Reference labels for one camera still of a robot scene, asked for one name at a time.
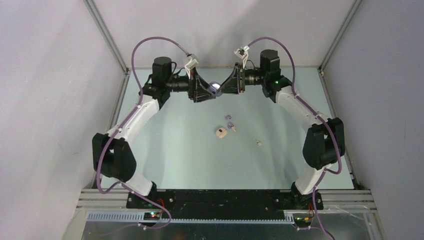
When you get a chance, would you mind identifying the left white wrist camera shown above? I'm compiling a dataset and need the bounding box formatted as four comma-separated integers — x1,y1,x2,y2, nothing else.
184,53,199,79

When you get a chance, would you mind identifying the grey slotted cable duct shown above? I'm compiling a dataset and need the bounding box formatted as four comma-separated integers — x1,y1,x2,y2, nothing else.
86,210,295,224

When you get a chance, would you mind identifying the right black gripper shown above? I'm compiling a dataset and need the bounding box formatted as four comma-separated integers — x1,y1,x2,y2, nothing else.
218,62,267,95

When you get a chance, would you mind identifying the beige earbud charging case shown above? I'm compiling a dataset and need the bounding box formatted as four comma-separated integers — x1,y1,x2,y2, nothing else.
215,127,228,139

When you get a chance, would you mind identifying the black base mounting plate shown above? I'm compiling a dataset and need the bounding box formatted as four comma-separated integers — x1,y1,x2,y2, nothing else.
126,189,324,220

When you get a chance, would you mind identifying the purple cable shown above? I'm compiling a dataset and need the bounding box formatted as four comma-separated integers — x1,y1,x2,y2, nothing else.
95,36,191,230
246,36,343,240

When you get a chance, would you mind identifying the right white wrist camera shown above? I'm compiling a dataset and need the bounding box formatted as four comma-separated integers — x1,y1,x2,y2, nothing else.
234,45,250,69

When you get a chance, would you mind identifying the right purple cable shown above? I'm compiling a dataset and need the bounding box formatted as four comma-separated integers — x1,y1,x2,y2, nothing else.
246,36,343,240

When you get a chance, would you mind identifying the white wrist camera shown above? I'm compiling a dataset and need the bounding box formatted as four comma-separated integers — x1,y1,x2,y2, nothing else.
184,53,199,79
234,45,250,69

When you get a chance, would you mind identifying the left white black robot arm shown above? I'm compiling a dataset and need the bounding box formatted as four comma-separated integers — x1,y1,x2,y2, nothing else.
92,54,216,208

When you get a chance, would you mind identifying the aluminium frame rail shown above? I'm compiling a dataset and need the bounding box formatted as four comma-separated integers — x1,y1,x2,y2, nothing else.
76,189,377,213

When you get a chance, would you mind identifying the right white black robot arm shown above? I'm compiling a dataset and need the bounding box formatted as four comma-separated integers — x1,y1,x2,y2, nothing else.
217,46,345,209

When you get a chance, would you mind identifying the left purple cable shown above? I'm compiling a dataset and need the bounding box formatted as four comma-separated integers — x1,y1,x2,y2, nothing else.
95,36,191,230

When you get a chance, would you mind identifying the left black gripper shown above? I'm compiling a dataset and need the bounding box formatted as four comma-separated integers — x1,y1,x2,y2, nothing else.
165,67,216,103

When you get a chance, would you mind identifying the purple earbud charging case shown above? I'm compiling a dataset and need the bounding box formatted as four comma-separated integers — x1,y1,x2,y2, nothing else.
208,81,222,97

